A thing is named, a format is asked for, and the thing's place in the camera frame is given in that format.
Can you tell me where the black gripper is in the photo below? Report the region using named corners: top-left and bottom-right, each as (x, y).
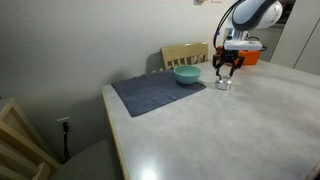
top-left (212, 49), bottom-right (246, 80)

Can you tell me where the small silver candle container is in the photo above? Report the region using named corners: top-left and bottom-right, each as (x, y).
top-left (214, 75), bottom-right (233, 91)

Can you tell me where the orange cardboard box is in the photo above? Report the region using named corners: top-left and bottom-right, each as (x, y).
top-left (215, 45), bottom-right (262, 67)

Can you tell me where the teal bowl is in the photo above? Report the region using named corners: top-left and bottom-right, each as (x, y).
top-left (173, 64), bottom-right (203, 86)

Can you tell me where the light wooden slat-back chair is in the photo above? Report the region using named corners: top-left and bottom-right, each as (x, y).
top-left (160, 41), bottom-right (210, 71)
top-left (0, 98), bottom-right (61, 180)

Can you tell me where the blue-grey cloth mat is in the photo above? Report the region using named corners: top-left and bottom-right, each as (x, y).
top-left (110, 69), bottom-right (207, 118)

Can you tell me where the white closet door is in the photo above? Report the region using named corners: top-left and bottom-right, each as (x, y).
top-left (269, 0), bottom-right (320, 76)

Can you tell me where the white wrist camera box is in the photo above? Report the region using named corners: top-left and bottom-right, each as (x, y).
top-left (222, 39), bottom-right (263, 52)

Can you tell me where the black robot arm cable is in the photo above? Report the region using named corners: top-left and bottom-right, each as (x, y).
top-left (213, 0), bottom-right (243, 48)

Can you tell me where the white wall outlet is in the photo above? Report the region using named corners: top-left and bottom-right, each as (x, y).
top-left (56, 116), bottom-right (72, 129)

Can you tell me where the black power plug cable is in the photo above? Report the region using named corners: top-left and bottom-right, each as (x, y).
top-left (61, 121), bottom-right (72, 163)

